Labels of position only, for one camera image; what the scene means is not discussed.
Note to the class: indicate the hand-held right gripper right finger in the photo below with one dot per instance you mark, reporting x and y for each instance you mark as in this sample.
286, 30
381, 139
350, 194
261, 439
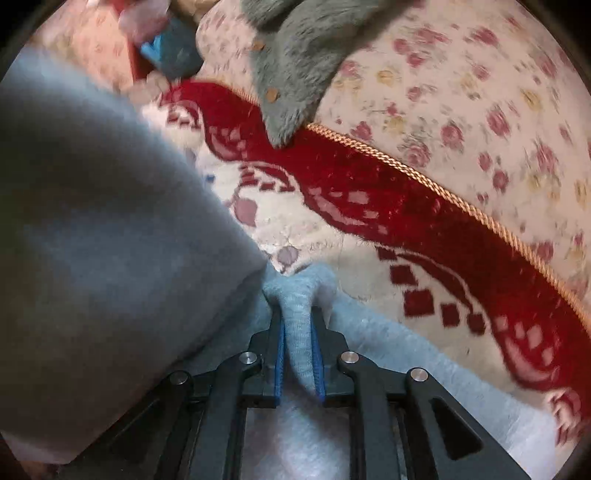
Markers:
318, 364

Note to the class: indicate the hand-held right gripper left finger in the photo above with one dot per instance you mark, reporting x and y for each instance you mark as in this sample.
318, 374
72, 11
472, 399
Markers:
278, 364

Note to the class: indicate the grey pants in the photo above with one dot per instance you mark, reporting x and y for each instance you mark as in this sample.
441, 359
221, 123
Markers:
92, 207

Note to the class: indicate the floral fleece blanket red border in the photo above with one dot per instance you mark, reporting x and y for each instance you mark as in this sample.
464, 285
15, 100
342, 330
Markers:
369, 207

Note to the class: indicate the grey fleece jacket wooden buttons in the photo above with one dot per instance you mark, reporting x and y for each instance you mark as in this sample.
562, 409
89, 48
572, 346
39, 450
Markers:
295, 60

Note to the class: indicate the floral rose print quilt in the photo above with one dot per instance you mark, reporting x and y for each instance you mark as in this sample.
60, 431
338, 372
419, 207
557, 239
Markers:
461, 92

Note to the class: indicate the red cloth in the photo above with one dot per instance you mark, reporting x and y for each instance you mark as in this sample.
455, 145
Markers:
138, 62

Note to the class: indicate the blue plastic bag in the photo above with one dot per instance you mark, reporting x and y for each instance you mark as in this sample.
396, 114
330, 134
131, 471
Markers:
173, 46

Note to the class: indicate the floral pillow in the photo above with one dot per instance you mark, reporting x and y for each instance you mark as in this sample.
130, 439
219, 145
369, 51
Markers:
83, 41

